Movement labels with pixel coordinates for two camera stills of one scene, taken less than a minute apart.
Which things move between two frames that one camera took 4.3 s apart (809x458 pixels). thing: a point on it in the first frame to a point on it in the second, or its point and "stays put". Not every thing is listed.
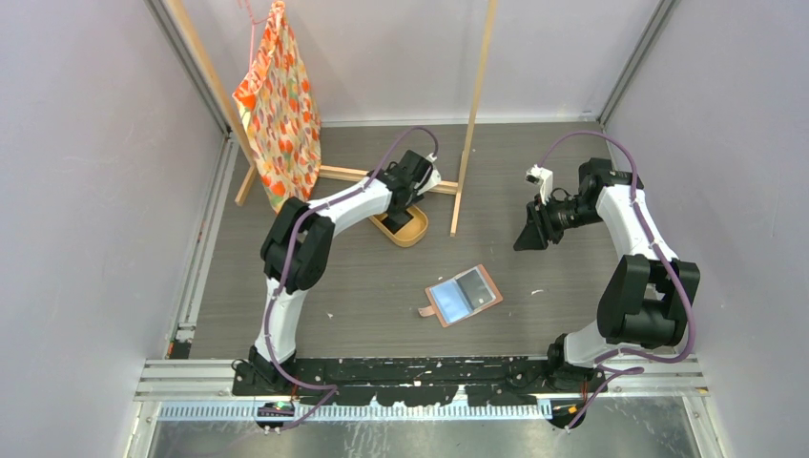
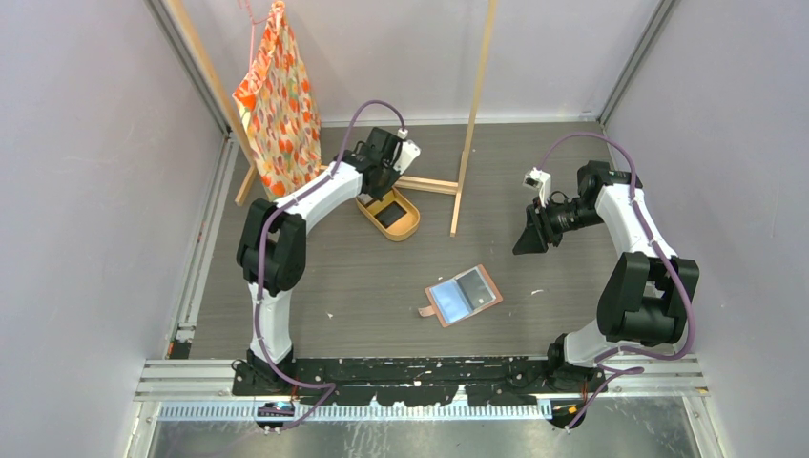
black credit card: x=476 y=289 stays put
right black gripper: x=539 y=228 stays put
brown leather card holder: x=461 y=296 stays put
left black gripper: x=415 y=197 to x=378 y=194
